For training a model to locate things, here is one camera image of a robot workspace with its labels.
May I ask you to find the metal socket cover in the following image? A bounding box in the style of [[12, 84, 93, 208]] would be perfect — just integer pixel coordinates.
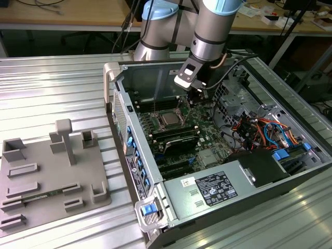
[[176, 95, 192, 124]]

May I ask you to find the silver CPU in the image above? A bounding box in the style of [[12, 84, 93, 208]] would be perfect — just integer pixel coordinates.
[[160, 113, 181, 127]]

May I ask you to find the CPU socket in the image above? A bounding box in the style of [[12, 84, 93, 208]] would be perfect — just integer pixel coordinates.
[[151, 109, 185, 131]]

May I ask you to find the grey metal disk bay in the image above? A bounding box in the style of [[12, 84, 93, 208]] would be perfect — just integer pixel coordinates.
[[210, 79, 261, 132]]

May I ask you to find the green motherboard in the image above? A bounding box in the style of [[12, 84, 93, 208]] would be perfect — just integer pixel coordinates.
[[134, 95, 250, 181]]

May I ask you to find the grey PC case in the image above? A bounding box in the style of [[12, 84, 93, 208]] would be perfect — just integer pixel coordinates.
[[103, 53, 332, 249]]

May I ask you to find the white metal desk leg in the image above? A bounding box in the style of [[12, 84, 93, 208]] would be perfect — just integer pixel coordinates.
[[295, 44, 332, 94], [268, 32, 299, 68]]

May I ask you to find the white box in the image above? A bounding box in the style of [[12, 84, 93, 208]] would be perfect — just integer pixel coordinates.
[[261, 15, 289, 29]]

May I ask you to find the black graphics card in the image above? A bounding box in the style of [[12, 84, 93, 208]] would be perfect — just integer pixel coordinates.
[[162, 135, 201, 158]]

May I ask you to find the silver chipset heatsink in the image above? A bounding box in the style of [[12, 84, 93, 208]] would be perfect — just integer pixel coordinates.
[[199, 149, 218, 167]]

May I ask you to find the black plastic shroud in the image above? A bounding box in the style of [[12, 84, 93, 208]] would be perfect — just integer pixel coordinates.
[[225, 148, 291, 189]]

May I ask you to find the black monitor base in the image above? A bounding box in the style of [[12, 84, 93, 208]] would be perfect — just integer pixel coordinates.
[[282, 0, 319, 11]]

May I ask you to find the brown flat item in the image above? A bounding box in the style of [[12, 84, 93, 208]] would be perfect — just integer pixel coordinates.
[[312, 17, 332, 30]]

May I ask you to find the grey power supply unit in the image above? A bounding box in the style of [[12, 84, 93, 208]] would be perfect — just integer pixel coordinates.
[[155, 159, 261, 227]]

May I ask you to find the wooden desk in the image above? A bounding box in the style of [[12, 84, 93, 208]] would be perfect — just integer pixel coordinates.
[[0, 0, 332, 36]]

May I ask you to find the blue case release latch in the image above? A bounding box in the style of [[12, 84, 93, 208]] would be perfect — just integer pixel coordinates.
[[141, 204, 158, 216]]

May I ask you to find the grey parts rack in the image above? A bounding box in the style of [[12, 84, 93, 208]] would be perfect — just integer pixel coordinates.
[[0, 118, 113, 232]]

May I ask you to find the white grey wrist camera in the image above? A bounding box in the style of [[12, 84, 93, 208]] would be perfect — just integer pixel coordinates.
[[173, 55, 208, 92]]

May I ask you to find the blue wire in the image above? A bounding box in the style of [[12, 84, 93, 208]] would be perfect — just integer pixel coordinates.
[[264, 121, 290, 149]]

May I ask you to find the orange wire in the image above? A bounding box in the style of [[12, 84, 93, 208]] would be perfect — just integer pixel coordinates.
[[255, 117, 300, 146]]

